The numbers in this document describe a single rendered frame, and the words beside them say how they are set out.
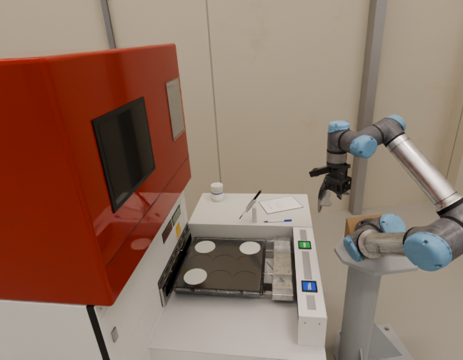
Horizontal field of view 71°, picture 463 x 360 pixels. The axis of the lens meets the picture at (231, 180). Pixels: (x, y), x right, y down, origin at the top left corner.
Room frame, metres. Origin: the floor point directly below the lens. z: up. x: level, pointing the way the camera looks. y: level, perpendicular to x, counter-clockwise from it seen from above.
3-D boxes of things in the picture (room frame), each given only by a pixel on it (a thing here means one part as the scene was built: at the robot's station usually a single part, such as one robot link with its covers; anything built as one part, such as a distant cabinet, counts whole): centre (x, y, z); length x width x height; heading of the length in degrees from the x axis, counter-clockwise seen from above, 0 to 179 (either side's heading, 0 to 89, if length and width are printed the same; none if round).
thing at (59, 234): (1.08, 0.62, 1.52); 0.81 x 0.75 x 0.60; 171
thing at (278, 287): (1.01, -0.18, 0.89); 0.08 x 0.03 x 0.03; 81
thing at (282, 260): (1.16, -0.20, 0.87); 0.36 x 0.08 x 0.03; 171
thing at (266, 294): (1.06, 0.02, 0.84); 0.50 x 0.02 x 0.03; 81
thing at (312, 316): (1.06, -0.29, 0.89); 0.55 x 0.09 x 0.14; 171
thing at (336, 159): (1.14, -0.41, 1.39); 0.08 x 0.08 x 0.05
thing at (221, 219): (1.55, -0.10, 0.89); 0.62 x 0.35 x 0.14; 81
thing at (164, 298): (1.21, 0.27, 0.89); 0.44 x 0.02 x 0.10; 171
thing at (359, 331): (1.31, -0.76, 0.41); 0.51 x 0.44 x 0.82; 95
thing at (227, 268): (1.19, 0.06, 0.90); 0.34 x 0.34 x 0.01; 81
